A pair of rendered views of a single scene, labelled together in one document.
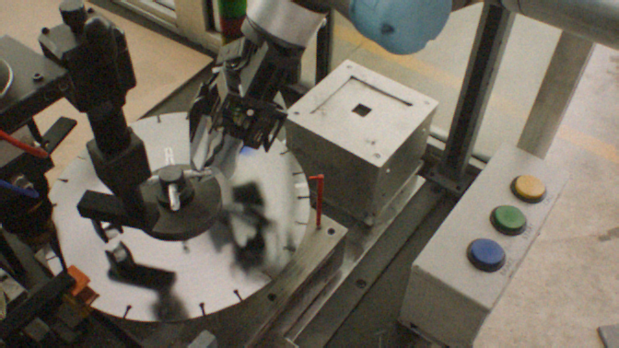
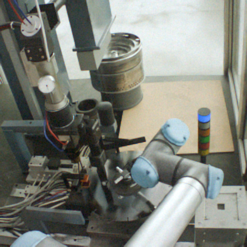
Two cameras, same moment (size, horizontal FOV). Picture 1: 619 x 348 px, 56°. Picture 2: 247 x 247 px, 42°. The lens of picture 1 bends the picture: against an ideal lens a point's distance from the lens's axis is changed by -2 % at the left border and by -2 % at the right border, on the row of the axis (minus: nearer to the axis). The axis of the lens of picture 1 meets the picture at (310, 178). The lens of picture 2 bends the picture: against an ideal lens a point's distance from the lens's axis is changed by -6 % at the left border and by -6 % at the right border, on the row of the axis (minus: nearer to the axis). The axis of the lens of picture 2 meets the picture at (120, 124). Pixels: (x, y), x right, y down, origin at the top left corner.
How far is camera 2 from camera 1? 0.72 m
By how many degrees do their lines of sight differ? 51
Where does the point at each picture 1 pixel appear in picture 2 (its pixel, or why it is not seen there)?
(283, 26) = not seen: hidden behind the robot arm
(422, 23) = (141, 180)
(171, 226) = (115, 187)
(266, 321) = (118, 234)
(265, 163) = (158, 193)
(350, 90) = (228, 197)
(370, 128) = (213, 214)
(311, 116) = not seen: hidden behind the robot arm
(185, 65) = (222, 146)
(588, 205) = not seen: outside the picture
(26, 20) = (200, 95)
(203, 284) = (102, 205)
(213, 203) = (130, 191)
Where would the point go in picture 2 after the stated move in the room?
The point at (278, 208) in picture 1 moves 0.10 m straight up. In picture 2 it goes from (141, 207) to (138, 189)
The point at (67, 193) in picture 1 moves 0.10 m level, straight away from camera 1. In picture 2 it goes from (112, 158) to (125, 141)
